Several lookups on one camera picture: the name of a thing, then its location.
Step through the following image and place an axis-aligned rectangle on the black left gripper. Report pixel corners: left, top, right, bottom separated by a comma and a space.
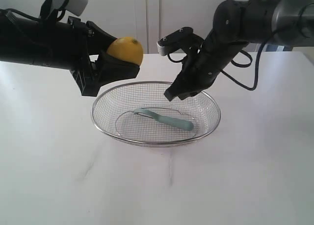
41, 16, 140, 97

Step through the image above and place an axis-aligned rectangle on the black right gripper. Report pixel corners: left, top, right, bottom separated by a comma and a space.
164, 35, 248, 101

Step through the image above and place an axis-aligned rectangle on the yellow lemon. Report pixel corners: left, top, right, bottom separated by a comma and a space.
106, 37, 144, 66

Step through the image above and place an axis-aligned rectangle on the teal handled vegetable peeler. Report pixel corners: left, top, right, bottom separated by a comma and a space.
133, 108, 194, 131

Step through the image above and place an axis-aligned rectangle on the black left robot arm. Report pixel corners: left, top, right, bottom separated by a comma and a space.
0, 10, 140, 97

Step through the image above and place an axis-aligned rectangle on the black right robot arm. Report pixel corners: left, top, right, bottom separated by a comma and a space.
157, 0, 314, 100

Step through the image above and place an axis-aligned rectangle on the oval metal mesh basket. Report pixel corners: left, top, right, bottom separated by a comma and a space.
91, 81, 221, 148

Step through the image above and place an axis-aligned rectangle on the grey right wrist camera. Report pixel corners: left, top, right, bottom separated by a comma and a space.
157, 26, 204, 56

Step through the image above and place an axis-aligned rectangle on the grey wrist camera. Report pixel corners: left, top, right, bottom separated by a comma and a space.
52, 0, 88, 16
157, 26, 204, 56

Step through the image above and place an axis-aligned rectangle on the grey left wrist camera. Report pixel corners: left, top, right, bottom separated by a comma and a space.
52, 0, 88, 16

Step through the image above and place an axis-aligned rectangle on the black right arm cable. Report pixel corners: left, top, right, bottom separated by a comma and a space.
220, 4, 314, 91

